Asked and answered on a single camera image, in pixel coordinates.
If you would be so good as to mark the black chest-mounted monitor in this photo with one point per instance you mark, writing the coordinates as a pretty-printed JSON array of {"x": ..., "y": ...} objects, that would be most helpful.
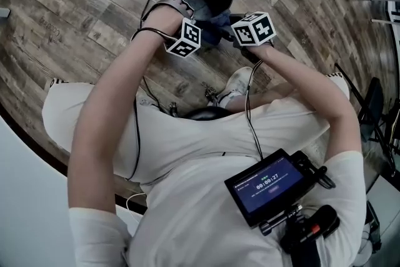
[{"x": 268, "y": 186}]

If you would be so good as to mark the person's right forearm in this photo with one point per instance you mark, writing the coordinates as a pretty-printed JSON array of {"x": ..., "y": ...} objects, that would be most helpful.
[{"x": 297, "y": 78}]

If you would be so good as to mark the person's white shoe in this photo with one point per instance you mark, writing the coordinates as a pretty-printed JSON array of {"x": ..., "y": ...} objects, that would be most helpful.
[{"x": 239, "y": 81}]

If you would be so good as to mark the blue cloth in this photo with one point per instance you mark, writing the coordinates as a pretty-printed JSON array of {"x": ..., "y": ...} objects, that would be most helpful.
[{"x": 215, "y": 23}]

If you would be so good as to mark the black stool seat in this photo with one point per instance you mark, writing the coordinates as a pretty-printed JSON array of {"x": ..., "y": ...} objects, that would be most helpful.
[{"x": 206, "y": 112}]

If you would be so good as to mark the small grey block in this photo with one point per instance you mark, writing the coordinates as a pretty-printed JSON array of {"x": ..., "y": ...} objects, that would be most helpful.
[{"x": 3, "y": 13}]

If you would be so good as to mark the metal stool caster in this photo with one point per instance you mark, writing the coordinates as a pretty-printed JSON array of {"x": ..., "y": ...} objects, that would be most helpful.
[
  {"x": 172, "y": 108},
  {"x": 211, "y": 94}
]

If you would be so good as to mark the black folding chair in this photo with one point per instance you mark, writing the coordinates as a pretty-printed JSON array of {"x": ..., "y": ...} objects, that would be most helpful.
[{"x": 373, "y": 109}]

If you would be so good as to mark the person's white shirt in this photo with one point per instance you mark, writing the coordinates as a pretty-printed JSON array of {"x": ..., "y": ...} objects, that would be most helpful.
[{"x": 212, "y": 228}]

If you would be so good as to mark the person's left forearm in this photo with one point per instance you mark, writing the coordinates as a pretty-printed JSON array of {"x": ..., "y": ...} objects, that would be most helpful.
[{"x": 125, "y": 78}]

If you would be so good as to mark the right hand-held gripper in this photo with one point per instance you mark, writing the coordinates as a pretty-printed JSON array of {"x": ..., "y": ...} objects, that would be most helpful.
[{"x": 254, "y": 29}]

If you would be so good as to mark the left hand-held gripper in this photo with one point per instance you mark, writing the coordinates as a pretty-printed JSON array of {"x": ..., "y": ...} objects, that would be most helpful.
[{"x": 187, "y": 39}]

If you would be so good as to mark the person's white shorts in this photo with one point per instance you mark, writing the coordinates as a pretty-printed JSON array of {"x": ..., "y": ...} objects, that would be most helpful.
[{"x": 187, "y": 134}]

